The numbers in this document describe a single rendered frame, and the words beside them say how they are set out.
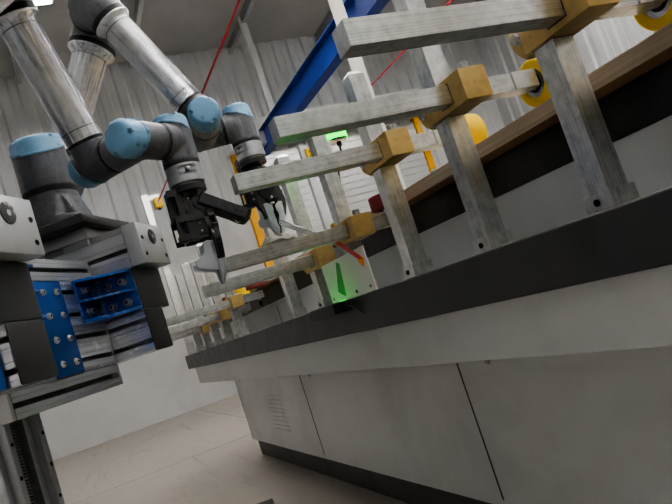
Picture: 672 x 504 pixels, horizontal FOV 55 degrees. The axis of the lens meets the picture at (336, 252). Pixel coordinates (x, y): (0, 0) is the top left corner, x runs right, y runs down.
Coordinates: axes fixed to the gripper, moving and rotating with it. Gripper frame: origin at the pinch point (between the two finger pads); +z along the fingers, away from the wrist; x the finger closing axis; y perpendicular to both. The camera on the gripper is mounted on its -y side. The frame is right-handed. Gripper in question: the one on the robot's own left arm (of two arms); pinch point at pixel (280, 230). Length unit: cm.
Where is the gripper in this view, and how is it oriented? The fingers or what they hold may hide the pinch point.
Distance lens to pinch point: 166.1
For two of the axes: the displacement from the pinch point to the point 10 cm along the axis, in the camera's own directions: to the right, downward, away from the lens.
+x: -7.0, 1.7, -6.9
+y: -6.4, 2.7, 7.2
